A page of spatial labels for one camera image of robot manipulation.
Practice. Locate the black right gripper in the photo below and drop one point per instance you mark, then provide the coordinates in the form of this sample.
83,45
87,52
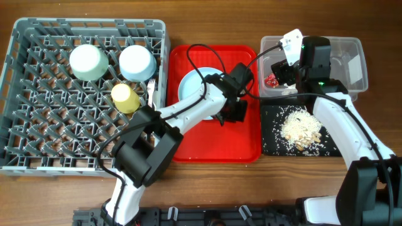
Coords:
282,72

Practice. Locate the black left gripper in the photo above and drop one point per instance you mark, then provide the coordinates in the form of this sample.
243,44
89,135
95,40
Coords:
240,115

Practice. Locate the red plastic snack wrapper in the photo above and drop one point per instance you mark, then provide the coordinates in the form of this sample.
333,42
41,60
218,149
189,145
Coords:
271,81

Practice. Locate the light blue plate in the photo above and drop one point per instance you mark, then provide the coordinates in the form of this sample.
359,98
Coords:
192,82

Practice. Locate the rice and food scraps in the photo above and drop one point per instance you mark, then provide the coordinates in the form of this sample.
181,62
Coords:
301,129

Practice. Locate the white plastic fork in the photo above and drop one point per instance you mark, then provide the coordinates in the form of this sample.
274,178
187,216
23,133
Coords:
150,90

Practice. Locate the light blue small bowl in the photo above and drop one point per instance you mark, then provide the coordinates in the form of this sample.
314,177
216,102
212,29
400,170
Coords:
137,63

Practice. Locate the yellow plastic cup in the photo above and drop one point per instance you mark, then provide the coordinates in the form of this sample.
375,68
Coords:
125,98

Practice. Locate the light green bowl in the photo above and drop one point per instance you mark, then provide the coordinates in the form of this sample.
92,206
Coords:
88,62

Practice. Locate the white paper napkin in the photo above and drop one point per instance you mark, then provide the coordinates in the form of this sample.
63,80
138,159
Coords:
289,92

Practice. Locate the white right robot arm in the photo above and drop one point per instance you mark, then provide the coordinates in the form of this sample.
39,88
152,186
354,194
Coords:
371,191

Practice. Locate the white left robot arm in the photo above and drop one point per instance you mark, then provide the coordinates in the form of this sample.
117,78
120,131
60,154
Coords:
146,147

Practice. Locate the black plastic waste tray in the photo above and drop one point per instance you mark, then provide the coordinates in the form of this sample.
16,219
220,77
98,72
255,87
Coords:
273,115

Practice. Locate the clear plastic waste bin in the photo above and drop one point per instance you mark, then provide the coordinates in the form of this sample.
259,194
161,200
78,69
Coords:
347,61

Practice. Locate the grey plastic dishwasher rack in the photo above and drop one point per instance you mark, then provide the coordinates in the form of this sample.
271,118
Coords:
53,123

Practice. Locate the red plastic serving tray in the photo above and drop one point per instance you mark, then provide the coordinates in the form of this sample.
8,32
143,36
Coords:
208,141

